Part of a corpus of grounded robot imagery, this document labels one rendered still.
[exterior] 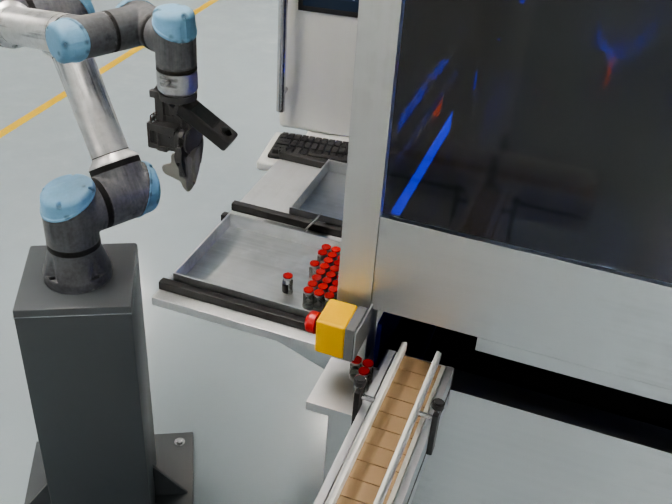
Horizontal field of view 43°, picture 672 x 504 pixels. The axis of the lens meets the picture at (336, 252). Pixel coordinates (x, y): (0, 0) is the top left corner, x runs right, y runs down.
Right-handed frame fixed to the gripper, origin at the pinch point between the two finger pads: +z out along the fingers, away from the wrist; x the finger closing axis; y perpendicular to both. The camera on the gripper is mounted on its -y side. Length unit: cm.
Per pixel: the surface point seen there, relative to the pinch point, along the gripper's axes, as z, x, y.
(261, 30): 109, -356, 144
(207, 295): 19.6, 8.0, -7.0
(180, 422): 110, -34, 26
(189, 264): 19.8, -0.2, 1.5
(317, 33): -2, -87, 7
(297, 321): 19.7, 8.1, -26.7
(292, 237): 20.1, -19.5, -14.2
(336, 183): 21, -49, -14
